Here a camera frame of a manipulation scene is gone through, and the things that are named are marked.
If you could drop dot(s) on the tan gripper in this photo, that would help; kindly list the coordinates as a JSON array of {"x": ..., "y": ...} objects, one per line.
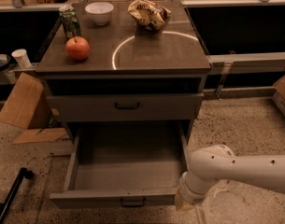
[{"x": 189, "y": 192}]

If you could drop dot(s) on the grey drawer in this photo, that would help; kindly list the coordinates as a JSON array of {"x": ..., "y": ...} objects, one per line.
[
  {"x": 77, "y": 108},
  {"x": 124, "y": 164}
]

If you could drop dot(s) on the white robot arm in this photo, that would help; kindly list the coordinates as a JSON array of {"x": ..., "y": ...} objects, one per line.
[{"x": 207, "y": 166}]

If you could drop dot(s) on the grey top drawer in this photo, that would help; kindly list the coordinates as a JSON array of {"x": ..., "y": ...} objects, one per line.
[{"x": 77, "y": 108}]

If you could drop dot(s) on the grey drawer cabinet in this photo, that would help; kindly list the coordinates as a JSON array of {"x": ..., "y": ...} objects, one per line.
[{"x": 126, "y": 59}]

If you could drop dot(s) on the flat cardboard sheet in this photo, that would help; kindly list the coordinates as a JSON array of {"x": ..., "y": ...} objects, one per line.
[{"x": 42, "y": 135}]

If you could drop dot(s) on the cardboard box at right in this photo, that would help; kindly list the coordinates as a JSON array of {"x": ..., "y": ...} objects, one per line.
[{"x": 279, "y": 95}]

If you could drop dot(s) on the black metal stand leg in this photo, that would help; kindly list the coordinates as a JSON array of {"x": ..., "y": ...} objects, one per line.
[{"x": 24, "y": 173}]

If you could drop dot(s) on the brown cardboard box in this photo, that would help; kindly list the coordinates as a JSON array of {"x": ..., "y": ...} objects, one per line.
[{"x": 26, "y": 107}]

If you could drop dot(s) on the orange red apple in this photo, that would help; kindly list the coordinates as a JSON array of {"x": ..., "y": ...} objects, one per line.
[{"x": 77, "y": 48}]

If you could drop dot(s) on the yellow chip bag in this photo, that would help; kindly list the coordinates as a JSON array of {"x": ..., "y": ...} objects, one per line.
[{"x": 148, "y": 14}]

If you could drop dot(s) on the white ceramic bowl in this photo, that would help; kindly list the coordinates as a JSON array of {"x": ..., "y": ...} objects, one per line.
[{"x": 99, "y": 13}]

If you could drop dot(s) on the green soda can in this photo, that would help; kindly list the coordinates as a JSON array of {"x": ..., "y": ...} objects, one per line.
[{"x": 69, "y": 21}]

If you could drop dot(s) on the white paper cup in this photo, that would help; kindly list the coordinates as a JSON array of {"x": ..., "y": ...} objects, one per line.
[{"x": 21, "y": 57}]

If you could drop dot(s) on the dark round plate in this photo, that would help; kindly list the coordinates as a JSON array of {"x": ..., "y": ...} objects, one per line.
[{"x": 4, "y": 61}]

